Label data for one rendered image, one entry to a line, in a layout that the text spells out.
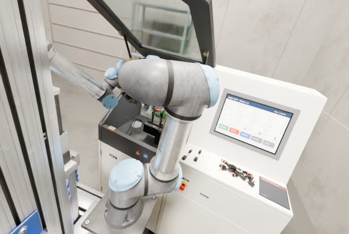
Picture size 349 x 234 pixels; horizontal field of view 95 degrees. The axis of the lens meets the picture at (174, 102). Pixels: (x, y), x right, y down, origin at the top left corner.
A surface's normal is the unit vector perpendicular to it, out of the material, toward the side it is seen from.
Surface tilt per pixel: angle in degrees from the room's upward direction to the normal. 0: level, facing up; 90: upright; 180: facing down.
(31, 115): 90
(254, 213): 90
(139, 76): 68
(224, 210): 90
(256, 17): 90
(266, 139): 76
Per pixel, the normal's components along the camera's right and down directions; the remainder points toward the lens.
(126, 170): 0.05, -0.89
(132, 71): -0.53, -0.29
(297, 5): -0.29, 0.35
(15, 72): 0.94, 0.28
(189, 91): 0.31, 0.34
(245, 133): -0.36, 0.08
